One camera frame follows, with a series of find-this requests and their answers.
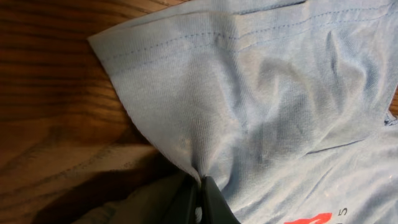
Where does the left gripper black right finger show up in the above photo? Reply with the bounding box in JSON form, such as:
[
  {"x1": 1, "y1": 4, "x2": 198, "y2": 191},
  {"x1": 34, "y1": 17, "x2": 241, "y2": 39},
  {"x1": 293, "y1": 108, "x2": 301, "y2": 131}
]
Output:
[{"x1": 200, "y1": 176, "x2": 240, "y2": 224}]

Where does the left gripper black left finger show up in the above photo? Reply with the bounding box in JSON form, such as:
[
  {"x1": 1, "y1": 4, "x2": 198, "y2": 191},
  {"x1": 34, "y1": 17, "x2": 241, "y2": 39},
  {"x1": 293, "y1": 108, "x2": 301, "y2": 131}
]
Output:
[{"x1": 160, "y1": 175, "x2": 198, "y2": 224}]

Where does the light blue printed t-shirt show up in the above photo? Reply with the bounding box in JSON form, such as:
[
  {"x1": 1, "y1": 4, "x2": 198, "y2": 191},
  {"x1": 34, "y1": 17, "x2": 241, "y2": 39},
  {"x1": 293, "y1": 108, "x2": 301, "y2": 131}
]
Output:
[{"x1": 88, "y1": 0, "x2": 397, "y2": 223}]

